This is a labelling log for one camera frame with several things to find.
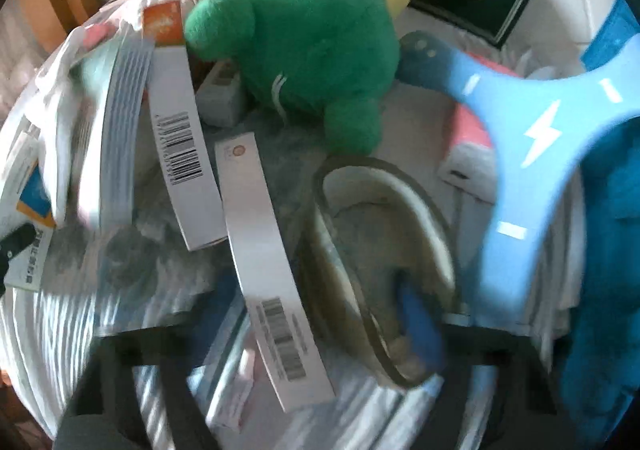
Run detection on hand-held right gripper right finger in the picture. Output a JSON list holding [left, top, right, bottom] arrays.
[[397, 275, 566, 450]]

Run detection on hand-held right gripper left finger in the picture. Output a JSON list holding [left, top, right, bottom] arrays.
[[55, 280, 246, 450]]

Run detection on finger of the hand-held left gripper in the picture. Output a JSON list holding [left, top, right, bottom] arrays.
[[0, 222, 38, 296]]

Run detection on blue plastic storage crate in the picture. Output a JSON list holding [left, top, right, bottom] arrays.
[[565, 0, 640, 450]]

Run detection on green yellow parrot plush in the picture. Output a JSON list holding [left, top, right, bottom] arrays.
[[184, 0, 418, 156]]

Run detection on white flat box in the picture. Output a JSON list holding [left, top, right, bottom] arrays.
[[200, 345, 258, 431]]

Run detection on grey striped box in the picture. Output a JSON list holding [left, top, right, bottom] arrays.
[[77, 35, 155, 231]]

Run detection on long white barcode box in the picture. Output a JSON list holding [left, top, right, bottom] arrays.
[[215, 132, 336, 413]]

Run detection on pink white small box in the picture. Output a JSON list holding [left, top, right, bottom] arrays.
[[436, 105, 501, 203]]

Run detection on white box orange end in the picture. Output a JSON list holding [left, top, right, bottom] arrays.
[[142, 0, 227, 251]]

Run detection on light blue plastic toy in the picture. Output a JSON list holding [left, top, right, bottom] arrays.
[[397, 30, 640, 328]]

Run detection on small grey white box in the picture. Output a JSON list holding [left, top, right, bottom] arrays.
[[194, 59, 249, 129]]

